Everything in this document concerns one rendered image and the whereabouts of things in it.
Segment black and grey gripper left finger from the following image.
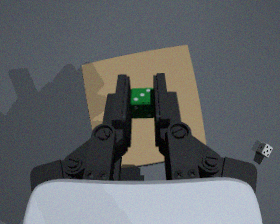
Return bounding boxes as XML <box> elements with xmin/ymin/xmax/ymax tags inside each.
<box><xmin>30</xmin><ymin>74</ymin><xmax>132</xmax><ymax>193</ymax></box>

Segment white die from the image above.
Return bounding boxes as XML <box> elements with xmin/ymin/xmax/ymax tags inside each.
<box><xmin>257</xmin><ymin>142</ymin><xmax>273</xmax><ymax>158</ymax></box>

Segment tan flat mat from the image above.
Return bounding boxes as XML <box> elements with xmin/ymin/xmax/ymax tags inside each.
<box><xmin>81</xmin><ymin>45</ymin><xmax>206</xmax><ymax>168</ymax></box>

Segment green die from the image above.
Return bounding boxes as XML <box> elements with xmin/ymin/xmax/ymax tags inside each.
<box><xmin>130</xmin><ymin>88</ymin><xmax>154</xmax><ymax>119</ymax></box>

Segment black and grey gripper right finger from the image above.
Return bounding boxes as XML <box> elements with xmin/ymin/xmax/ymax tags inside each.
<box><xmin>153</xmin><ymin>73</ymin><xmax>257</xmax><ymax>193</ymax></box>

